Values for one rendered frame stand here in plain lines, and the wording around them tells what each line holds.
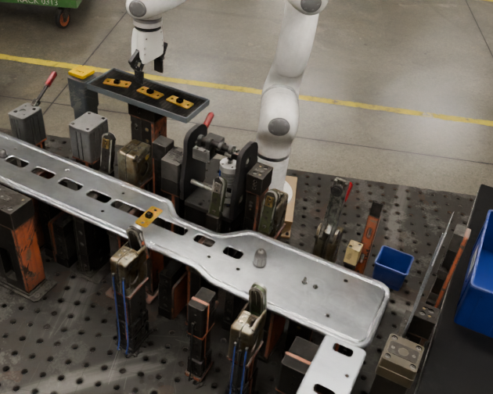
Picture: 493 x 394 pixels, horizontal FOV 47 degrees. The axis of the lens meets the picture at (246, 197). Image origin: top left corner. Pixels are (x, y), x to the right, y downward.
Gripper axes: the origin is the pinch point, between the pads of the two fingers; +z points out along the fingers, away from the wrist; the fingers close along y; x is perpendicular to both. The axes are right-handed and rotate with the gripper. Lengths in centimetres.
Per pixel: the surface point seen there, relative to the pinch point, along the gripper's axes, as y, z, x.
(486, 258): -5, 19, 108
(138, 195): 26.3, 22.6, 16.5
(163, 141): 11.7, 12.8, 14.3
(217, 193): 18.1, 16.7, 38.3
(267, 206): 15, 16, 52
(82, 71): 2.7, 6.6, -25.6
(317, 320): 37, 23, 80
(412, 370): 43, 17, 103
